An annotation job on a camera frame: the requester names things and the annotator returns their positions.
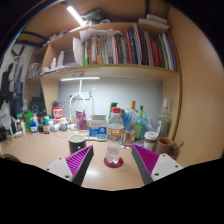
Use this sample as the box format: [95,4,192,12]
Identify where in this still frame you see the white-lidded brown jar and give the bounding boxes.
[143,131,159,152]

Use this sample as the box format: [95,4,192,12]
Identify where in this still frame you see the green container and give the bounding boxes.
[23,110,34,132]

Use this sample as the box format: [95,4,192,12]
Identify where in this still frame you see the clear red-capped drink bottle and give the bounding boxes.
[105,107,125,165]

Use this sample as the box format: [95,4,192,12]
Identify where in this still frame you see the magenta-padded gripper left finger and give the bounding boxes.
[44,145,95,187]

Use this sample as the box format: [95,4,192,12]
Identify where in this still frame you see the flat round red coaster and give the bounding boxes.
[103,156,124,169]

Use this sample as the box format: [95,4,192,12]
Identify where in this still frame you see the red and white can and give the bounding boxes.
[52,106,64,125]

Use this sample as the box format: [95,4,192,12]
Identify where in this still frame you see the wooden shelf unit with books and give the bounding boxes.
[24,13,183,141]

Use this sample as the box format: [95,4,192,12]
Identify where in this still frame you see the black mug white inside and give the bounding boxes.
[67,134,88,155]

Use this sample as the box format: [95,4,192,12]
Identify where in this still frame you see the white blue-labelled squeeze bottle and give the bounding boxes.
[29,120,39,134]

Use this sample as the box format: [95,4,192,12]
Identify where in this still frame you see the clear green-capped bottle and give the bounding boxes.
[134,105,145,141]

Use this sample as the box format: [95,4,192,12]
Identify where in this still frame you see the ceiling light bar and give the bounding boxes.
[66,5,86,27]

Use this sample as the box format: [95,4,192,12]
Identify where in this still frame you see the white wall power strip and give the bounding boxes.
[74,91,93,101]

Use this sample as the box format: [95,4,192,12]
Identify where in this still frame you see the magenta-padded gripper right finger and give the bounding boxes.
[130,143,184,186]

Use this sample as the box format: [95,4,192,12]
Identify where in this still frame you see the grey round lid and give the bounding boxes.
[87,134,101,142]

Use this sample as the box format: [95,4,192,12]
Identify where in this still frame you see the blue and white carton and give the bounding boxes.
[88,114,108,141]

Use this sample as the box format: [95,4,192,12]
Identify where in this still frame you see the grey shaker bottle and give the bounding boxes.
[119,108,128,126]

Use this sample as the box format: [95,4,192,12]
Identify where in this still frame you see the magenta pouch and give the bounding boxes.
[75,110,88,131]

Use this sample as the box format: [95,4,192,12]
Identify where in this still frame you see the blue plastic bag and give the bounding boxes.
[141,111,158,134]

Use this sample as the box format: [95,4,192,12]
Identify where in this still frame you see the clear yellow-capped bottle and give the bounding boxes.
[123,100,138,144]

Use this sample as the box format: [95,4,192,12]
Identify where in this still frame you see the brown cup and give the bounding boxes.
[154,137,179,159]

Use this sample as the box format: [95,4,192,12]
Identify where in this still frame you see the white power cable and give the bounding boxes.
[64,94,87,126]

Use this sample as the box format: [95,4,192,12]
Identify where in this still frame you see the hanging dark clothes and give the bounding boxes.
[0,56,26,118]

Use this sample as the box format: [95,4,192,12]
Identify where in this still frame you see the black appliance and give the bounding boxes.
[29,99,47,116]

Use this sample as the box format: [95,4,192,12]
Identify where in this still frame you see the clear white-capped glass bottle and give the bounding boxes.
[157,98,172,138]

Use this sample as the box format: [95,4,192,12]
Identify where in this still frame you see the small white pill bottle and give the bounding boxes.
[59,119,69,132]

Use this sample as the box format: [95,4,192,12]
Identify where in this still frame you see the under-shelf light bar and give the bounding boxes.
[59,76,101,82]

